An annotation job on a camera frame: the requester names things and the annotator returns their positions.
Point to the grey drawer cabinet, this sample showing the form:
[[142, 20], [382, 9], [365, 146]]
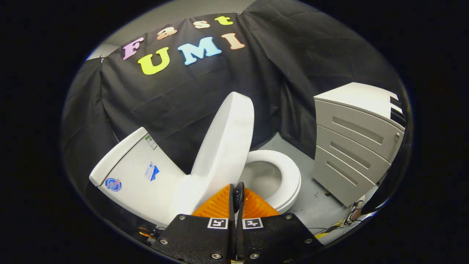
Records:
[[351, 146]]

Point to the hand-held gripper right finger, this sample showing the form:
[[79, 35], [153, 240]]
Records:
[[274, 238]]

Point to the person's leg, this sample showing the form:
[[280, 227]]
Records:
[[384, 190]]

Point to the orange and black tool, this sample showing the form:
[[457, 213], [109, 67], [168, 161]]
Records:
[[146, 231]]

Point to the black round lid knob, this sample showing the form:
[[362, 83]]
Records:
[[238, 196]]

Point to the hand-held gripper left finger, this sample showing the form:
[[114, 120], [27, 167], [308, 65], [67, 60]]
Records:
[[198, 238]]

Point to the white toilet lid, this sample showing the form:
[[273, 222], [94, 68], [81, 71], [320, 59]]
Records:
[[227, 146]]

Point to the white toilet tank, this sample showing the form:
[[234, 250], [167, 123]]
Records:
[[139, 176]]

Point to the person's shoe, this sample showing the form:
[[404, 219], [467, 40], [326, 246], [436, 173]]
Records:
[[354, 213]]

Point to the black backdrop cloth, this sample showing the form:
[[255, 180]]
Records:
[[205, 91]]

